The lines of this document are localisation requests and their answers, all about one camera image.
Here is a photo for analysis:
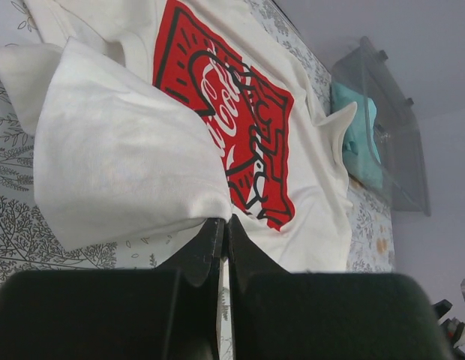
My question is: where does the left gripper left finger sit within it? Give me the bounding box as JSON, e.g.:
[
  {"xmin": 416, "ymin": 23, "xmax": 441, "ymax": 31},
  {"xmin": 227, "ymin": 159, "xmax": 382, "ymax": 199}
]
[{"xmin": 0, "ymin": 219, "xmax": 225, "ymax": 359}]

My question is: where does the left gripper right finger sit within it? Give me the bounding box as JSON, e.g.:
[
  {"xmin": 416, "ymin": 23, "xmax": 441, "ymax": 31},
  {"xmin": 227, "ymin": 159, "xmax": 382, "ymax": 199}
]
[{"xmin": 226, "ymin": 217, "xmax": 453, "ymax": 359}]

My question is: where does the white Coca-Cola t-shirt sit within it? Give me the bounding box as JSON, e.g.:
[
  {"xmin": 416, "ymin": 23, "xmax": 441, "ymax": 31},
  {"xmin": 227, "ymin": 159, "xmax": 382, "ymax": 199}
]
[{"xmin": 0, "ymin": 1, "xmax": 356, "ymax": 272}]

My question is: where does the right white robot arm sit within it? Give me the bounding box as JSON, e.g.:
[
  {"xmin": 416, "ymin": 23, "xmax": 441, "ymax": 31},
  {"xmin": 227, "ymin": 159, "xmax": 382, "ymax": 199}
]
[{"xmin": 439, "ymin": 279, "xmax": 465, "ymax": 359}]

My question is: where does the teal t-shirt in bin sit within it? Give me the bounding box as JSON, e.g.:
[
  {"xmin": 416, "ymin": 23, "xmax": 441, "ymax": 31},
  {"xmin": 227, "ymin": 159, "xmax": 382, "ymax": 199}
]
[{"xmin": 331, "ymin": 82, "xmax": 392, "ymax": 199}]

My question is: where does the clear plastic bin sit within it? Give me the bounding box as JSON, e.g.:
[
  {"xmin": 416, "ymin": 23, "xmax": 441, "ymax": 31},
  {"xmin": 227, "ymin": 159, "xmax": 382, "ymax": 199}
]
[{"xmin": 331, "ymin": 36, "xmax": 431, "ymax": 216}]

